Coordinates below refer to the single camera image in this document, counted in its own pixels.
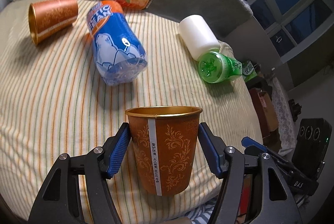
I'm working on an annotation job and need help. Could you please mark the blue plastic bottle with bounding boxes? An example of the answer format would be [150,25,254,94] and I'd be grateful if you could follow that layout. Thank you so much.
[86,0,148,86]

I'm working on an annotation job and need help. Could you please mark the striped blue white trousers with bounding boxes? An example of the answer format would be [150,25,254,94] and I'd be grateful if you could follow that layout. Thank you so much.
[184,197,217,224]

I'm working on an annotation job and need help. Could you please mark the green paper shopping bag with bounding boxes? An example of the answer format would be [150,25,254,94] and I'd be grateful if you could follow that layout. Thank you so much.
[242,60,261,83]

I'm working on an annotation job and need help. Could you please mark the white plastic jar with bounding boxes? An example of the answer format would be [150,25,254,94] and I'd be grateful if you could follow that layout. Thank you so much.
[178,15,220,61]

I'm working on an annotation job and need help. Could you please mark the orange patterned paper cup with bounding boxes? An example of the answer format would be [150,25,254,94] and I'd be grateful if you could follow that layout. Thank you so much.
[126,106,203,196]

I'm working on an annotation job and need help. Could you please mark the green tea bottle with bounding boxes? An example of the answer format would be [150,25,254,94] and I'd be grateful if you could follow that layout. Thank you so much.
[198,51,242,84]

